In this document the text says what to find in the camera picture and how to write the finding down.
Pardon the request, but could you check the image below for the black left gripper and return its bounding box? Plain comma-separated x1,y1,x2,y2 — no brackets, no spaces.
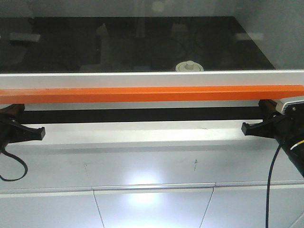
0,104,46,152

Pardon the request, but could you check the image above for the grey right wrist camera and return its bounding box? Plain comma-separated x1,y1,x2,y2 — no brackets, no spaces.
275,96,304,114

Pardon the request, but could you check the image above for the black left camera cable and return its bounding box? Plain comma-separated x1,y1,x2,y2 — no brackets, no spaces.
0,144,29,182

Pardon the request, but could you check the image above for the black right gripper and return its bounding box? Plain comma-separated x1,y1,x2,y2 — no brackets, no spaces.
241,99,304,175

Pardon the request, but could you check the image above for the white fume hood sash frame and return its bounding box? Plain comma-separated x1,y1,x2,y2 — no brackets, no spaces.
0,70,304,110

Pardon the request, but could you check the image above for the glass jar with white lid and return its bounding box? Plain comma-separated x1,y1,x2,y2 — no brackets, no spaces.
175,60,204,72

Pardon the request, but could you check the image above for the orange sash handle bar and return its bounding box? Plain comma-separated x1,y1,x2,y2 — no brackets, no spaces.
0,85,304,104

